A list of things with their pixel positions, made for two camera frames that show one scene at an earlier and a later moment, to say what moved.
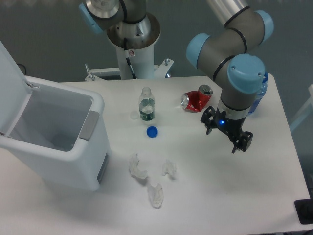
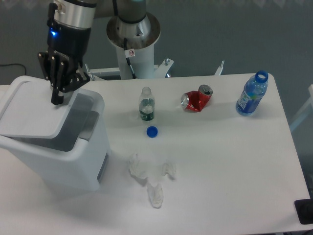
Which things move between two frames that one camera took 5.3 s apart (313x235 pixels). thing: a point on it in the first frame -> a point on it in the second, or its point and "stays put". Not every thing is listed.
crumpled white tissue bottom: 156,195 stays put
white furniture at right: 306,110 stays put
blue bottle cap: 152,131 stays put
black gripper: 233,126 -> 74,42
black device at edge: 304,209 stays put
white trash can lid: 15,92 -> 28,111
